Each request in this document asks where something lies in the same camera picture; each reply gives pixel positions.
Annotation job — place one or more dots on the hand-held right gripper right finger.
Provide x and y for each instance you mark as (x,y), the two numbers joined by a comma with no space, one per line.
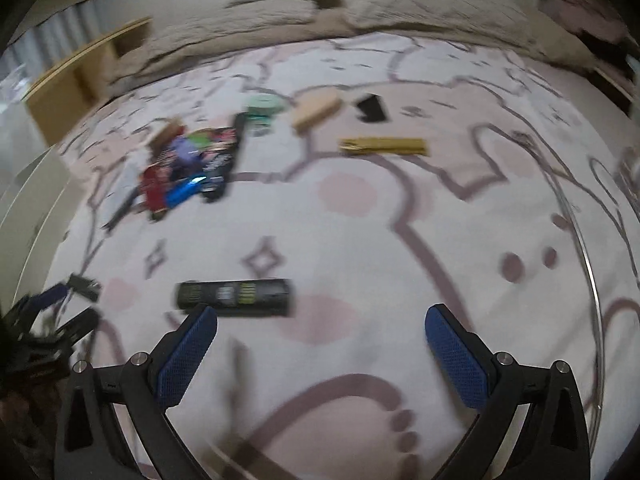
(455,360)

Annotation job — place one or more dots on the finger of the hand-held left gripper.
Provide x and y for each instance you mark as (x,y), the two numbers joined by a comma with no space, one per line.
(75,327)
(50,296)

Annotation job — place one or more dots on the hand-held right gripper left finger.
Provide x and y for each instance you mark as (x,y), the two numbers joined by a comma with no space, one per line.
(187,355)

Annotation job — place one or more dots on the small black box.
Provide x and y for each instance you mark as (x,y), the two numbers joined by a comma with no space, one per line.
(85,286)

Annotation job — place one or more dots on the black printed tube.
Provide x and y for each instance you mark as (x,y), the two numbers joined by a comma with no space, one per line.
(235,297)

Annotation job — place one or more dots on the cartoon bear printed bed sheet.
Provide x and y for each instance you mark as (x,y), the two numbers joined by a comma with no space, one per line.
(350,240)

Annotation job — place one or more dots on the blue battery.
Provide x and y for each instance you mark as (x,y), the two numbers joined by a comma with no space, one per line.
(182,192)

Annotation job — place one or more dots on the wooden bedside shelf unit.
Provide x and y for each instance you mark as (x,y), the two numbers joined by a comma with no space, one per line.
(55,100)

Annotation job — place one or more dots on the purple white small pack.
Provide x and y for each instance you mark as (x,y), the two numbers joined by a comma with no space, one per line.
(185,152)

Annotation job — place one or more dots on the gold foil stick packet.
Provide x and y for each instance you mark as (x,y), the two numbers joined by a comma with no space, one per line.
(382,146)

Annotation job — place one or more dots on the mint green small case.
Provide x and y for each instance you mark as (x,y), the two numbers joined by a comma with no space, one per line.
(262,107)

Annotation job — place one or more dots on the small black cube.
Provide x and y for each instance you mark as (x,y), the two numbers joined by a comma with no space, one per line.
(372,107)

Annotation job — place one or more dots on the grey curtain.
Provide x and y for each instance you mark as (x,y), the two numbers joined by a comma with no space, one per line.
(45,30)

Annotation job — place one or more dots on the small wooden piece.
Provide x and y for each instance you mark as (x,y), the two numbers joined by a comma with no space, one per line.
(315,107)

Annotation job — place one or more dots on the beige quilt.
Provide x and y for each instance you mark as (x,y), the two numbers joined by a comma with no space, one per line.
(210,35)

